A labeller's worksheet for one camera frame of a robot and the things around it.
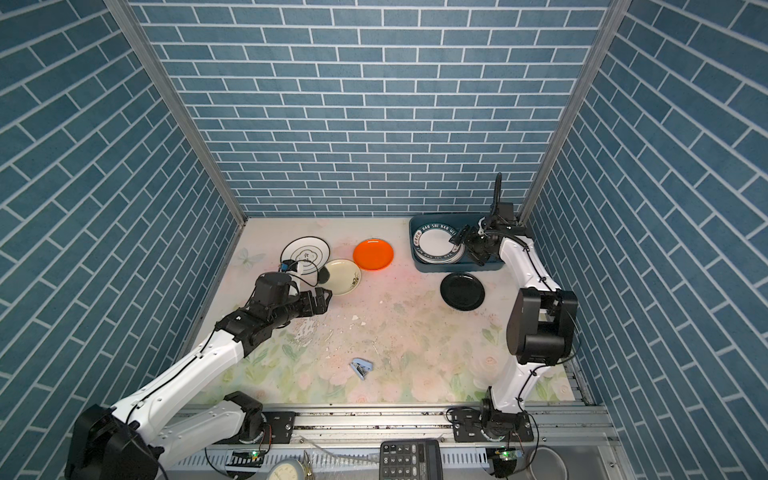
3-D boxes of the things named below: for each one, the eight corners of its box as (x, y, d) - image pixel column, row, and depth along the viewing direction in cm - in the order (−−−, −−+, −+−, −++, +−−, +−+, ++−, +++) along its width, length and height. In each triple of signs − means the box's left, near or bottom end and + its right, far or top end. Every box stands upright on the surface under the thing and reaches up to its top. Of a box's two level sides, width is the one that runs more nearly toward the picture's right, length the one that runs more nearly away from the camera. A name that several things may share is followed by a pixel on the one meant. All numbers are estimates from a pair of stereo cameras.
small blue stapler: (349, 366, 86) (347, 363, 84) (361, 354, 88) (360, 351, 86) (361, 381, 83) (361, 378, 81) (374, 368, 85) (373, 366, 83)
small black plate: (442, 310, 97) (443, 306, 95) (438, 276, 106) (439, 272, 104) (486, 310, 97) (488, 306, 95) (479, 276, 106) (480, 272, 104)
